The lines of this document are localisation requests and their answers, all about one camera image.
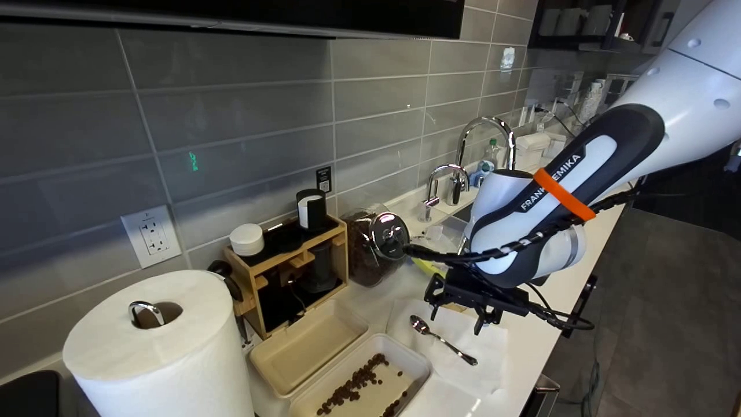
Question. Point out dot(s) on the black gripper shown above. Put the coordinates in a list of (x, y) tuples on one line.
[(477, 298)]

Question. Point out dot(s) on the white paper napkin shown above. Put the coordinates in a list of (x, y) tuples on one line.
[(432, 368)]

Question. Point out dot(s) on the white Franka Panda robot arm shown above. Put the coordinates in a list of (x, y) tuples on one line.
[(696, 83)]

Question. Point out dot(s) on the metal spoon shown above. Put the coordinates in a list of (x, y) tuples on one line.
[(420, 324)]

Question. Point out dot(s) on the yellow sponge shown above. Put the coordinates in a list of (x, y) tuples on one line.
[(425, 268)]

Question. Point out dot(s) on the white tray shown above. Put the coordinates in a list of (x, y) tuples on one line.
[(401, 367)]

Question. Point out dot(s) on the clear plastic container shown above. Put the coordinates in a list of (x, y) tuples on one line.
[(441, 234)]

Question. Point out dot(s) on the glass jar with metal lid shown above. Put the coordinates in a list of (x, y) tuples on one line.
[(382, 239)]

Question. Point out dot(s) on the coffee beans pile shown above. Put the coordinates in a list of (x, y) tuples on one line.
[(359, 386)]

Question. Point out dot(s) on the small chrome faucet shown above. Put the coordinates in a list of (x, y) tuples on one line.
[(441, 176)]

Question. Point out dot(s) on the wooden organizer shelf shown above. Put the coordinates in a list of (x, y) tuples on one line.
[(325, 242)]

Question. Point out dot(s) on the beige empty tray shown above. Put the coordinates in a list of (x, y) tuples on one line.
[(304, 350)]

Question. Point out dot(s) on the blue dish soap bottle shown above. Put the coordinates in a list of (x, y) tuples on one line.
[(485, 158)]

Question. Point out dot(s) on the black and white canister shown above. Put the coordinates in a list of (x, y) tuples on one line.
[(310, 210)]

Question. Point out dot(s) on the white box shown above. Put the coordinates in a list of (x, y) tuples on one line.
[(536, 147)]

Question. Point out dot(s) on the large chrome faucet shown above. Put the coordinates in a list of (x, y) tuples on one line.
[(506, 134)]

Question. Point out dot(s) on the white round lid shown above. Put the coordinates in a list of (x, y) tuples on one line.
[(246, 239)]

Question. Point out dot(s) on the white paper towel roll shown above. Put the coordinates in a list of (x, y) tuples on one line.
[(154, 371)]

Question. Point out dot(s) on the metal paper towel holder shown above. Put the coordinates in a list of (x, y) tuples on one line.
[(144, 315)]

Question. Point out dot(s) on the dark upper cabinet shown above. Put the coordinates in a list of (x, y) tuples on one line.
[(268, 12)]

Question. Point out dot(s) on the black wall outlet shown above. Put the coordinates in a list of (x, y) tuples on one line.
[(323, 180)]

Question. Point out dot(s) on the white wall outlet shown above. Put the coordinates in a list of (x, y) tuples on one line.
[(150, 234)]

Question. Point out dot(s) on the dark wall shelf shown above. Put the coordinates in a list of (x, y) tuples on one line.
[(587, 23)]

